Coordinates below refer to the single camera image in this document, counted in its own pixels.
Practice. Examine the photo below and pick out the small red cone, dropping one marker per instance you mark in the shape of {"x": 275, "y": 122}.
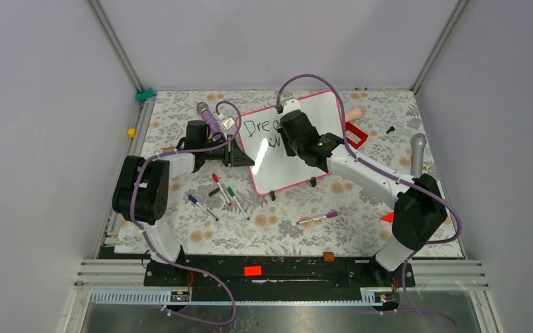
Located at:
{"x": 389, "y": 218}

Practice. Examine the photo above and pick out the pink framed whiteboard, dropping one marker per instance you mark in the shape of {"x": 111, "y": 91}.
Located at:
{"x": 273, "y": 169}

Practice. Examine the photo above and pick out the silver grey microphone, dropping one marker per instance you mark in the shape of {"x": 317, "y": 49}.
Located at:
{"x": 418, "y": 143}

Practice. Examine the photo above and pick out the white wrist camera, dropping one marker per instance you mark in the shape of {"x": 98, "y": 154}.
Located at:
{"x": 228, "y": 125}
{"x": 290, "y": 105}

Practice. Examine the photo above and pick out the pink toy microphone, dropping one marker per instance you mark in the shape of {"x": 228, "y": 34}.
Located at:
{"x": 355, "y": 113}

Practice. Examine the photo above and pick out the red rectangular frame block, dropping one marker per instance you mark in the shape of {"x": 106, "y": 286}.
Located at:
{"x": 355, "y": 136}

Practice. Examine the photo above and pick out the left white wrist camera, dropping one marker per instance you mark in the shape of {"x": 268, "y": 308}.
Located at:
{"x": 228, "y": 125}

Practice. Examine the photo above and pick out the small brown block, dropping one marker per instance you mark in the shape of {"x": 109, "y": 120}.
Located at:
{"x": 328, "y": 257}

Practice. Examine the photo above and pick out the purple glitter microphone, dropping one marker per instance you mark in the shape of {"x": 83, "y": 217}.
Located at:
{"x": 203, "y": 109}

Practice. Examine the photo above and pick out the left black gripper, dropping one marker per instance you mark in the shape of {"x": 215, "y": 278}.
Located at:
{"x": 234, "y": 156}

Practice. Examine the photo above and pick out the teal corner bracket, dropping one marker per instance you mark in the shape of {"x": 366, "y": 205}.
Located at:
{"x": 145, "y": 95}

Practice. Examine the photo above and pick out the floral patterned table mat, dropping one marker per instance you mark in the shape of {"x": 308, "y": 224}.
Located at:
{"x": 272, "y": 230}

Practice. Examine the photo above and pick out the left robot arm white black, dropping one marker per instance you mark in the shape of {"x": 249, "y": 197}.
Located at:
{"x": 142, "y": 191}

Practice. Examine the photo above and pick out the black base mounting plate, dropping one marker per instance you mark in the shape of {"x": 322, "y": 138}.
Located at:
{"x": 212, "y": 277}

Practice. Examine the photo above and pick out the blue capped marker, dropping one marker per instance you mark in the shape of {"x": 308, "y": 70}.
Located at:
{"x": 202, "y": 207}

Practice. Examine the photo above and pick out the green capped marker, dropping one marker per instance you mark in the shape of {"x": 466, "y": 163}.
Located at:
{"x": 236, "y": 200}

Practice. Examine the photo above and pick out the red capped marker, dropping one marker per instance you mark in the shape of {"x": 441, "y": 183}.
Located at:
{"x": 221, "y": 189}

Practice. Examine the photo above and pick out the pink capped marker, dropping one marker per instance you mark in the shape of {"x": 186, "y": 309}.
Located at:
{"x": 317, "y": 218}

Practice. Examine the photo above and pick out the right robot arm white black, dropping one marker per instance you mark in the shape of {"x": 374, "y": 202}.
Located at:
{"x": 418, "y": 206}

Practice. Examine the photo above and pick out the black marker cap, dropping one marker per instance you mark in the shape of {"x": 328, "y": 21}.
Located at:
{"x": 214, "y": 191}

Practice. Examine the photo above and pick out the red tape label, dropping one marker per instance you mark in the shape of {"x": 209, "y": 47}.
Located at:
{"x": 252, "y": 271}

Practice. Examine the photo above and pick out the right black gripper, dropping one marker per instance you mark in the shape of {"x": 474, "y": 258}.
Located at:
{"x": 284, "y": 136}

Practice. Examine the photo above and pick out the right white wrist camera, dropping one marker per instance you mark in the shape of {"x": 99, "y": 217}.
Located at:
{"x": 290, "y": 105}

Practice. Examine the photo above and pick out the small yellow cube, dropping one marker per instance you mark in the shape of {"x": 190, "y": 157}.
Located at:
{"x": 131, "y": 133}

